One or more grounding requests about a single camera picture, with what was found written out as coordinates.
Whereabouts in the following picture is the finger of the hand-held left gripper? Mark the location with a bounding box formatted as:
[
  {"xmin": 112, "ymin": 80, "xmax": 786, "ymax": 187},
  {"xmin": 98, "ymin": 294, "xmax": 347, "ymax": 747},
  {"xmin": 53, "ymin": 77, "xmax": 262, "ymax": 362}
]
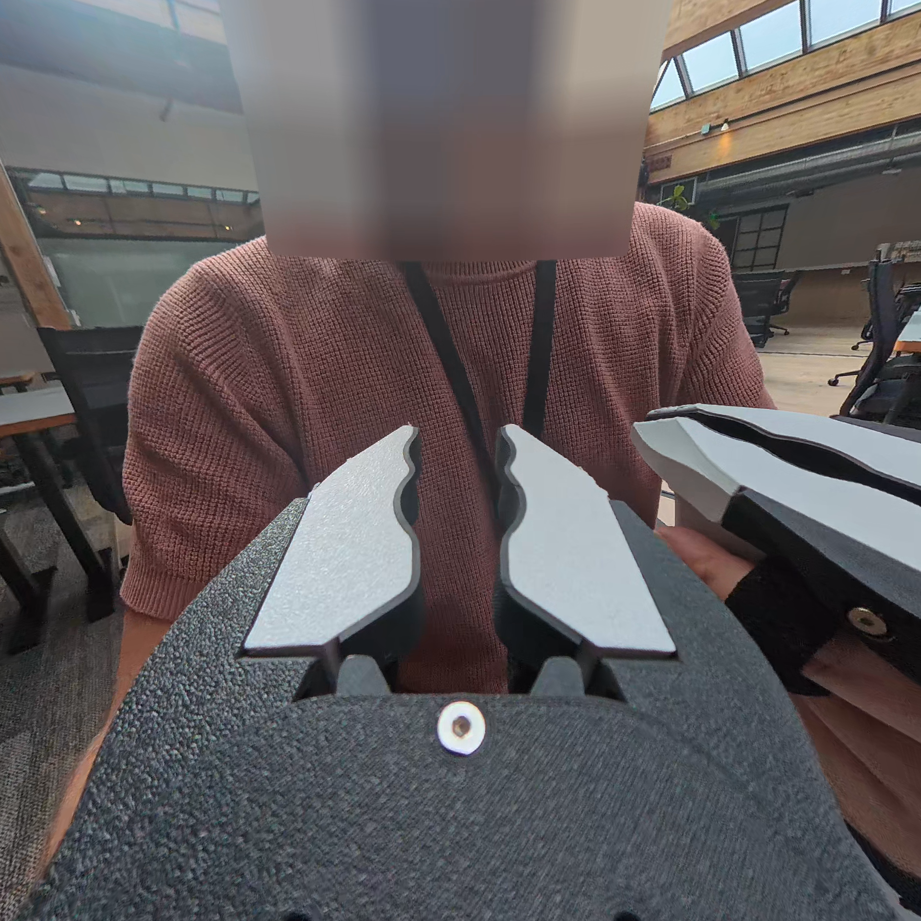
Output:
[
  {"xmin": 646, "ymin": 403, "xmax": 921, "ymax": 492},
  {"xmin": 632, "ymin": 417, "xmax": 921, "ymax": 571}
]

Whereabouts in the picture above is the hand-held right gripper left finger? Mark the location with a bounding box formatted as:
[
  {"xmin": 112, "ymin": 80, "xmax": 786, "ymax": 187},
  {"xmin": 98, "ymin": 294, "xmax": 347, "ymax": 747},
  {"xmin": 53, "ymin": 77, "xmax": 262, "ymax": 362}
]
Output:
[{"xmin": 243, "ymin": 423, "xmax": 425, "ymax": 679}]

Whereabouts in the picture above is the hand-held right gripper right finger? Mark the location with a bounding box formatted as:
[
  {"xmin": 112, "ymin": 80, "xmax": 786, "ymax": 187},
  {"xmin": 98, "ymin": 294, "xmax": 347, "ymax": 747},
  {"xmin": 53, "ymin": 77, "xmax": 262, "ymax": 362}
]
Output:
[{"xmin": 495, "ymin": 423, "xmax": 679, "ymax": 679}]

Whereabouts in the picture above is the person's right forearm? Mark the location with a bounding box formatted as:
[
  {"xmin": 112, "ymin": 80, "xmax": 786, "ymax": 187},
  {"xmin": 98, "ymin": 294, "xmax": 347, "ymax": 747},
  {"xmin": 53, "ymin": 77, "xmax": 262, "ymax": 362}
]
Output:
[{"xmin": 39, "ymin": 610, "xmax": 170, "ymax": 875}]

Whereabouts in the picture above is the person's left hand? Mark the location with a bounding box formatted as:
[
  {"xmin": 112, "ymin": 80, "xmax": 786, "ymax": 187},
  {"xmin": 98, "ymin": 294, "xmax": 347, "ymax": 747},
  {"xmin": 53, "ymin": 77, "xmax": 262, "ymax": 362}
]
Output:
[{"xmin": 657, "ymin": 527, "xmax": 921, "ymax": 866}]

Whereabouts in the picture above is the black office chair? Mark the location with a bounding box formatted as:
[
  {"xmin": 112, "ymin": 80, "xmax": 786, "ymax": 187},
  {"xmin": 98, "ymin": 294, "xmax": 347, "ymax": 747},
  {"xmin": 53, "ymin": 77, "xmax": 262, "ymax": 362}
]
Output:
[
  {"xmin": 36, "ymin": 324, "xmax": 146, "ymax": 528},
  {"xmin": 732, "ymin": 269, "xmax": 803, "ymax": 349},
  {"xmin": 827, "ymin": 243, "xmax": 921, "ymax": 427}
]

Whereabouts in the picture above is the green potted plant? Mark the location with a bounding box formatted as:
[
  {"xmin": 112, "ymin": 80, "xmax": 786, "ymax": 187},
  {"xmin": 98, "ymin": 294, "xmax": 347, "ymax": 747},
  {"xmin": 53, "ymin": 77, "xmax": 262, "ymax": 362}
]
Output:
[{"xmin": 661, "ymin": 183, "xmax": 722, "ymax": 233}]

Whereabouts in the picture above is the grey wood-edged table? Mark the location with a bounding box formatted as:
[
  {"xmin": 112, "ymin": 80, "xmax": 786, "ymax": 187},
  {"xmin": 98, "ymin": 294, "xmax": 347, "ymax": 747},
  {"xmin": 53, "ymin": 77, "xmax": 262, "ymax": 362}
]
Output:
[{"xmin": 0, "ymin": 370, "xmax": 118, "ymax": 657}]

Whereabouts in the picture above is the black lanyard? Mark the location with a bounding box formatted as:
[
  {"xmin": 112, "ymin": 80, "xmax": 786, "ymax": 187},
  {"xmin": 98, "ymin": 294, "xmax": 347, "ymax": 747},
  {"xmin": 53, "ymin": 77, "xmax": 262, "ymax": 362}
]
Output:
[{"xmin": 401, "ymin": 259, "xmax": 559, "ymax": 508}]

